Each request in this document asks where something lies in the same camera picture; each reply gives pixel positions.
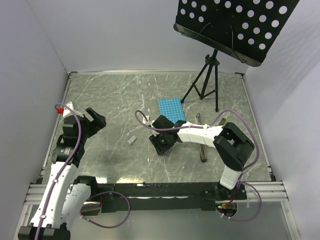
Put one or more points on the aluminium frame rail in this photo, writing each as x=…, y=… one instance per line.
x=261, y=191

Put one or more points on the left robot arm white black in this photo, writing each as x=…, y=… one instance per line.
x=65, y=193

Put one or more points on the black perforated music stand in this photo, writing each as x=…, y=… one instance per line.
x=242, y=29

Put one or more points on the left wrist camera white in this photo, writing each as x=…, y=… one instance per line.
x=68, y=109

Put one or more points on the black beige stapler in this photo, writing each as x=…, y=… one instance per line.
x=202, y=148

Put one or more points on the grey staple strips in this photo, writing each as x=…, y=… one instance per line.
x=131, y=139

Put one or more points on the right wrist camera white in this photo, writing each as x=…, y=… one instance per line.
x=149, y=123

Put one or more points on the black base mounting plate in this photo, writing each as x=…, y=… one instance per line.
x=161, y=196

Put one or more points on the blue studded building plate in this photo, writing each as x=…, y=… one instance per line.
x=172, y=109

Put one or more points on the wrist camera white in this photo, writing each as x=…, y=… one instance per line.
x=149, y=123
x=68, y=109

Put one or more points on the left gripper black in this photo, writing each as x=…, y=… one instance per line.
x=99, y=124

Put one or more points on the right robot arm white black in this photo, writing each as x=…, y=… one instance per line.
x=232, y=145

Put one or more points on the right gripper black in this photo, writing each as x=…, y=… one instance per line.
x=160, y=149

